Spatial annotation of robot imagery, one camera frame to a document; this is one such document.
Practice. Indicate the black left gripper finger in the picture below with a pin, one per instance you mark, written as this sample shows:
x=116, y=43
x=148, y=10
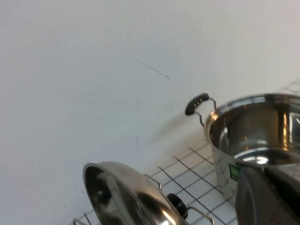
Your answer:
x=262, y=201

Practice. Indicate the white black grid tablecloth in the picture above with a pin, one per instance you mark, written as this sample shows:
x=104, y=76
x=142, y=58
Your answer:
x=199, y=182

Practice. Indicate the stainless steel pot lid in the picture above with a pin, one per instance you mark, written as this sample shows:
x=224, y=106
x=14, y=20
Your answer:
x=140, y=199

